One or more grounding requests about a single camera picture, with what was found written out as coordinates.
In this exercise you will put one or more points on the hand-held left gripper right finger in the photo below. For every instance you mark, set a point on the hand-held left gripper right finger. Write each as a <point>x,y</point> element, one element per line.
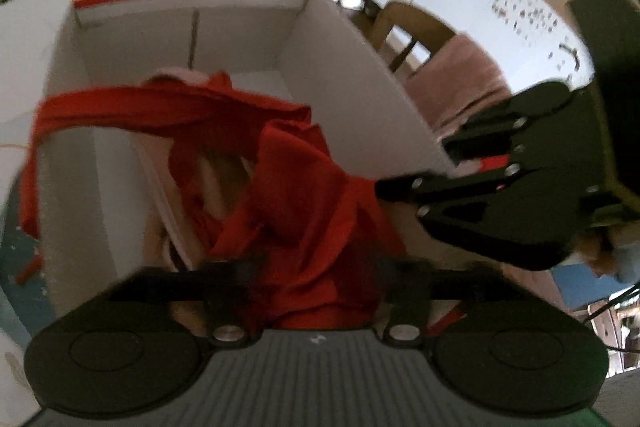
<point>407,297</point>

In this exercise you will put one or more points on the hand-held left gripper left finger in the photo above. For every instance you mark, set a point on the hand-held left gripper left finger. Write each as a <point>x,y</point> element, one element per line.
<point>225,292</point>

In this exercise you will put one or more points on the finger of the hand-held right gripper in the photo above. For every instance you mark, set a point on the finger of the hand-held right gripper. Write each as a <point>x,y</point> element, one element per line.
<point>520,117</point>
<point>500,217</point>

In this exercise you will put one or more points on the red cloth bag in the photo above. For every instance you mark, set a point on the red cloth bag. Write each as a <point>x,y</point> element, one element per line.
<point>300,187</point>

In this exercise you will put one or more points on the white cardboard box red trim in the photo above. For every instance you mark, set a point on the white cardboard box red trim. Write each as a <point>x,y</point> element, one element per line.
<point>330,72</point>

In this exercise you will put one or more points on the pink fringed blanket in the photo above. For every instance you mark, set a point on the pink fringed blanket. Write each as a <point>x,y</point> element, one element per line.
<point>460,77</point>

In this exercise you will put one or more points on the blue white printed tablecloth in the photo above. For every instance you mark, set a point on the blue white printed tablecloth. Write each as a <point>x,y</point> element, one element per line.
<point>20,287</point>

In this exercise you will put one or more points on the pale pink cloth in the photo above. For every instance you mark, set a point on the pale pink cloth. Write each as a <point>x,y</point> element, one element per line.
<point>175,74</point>

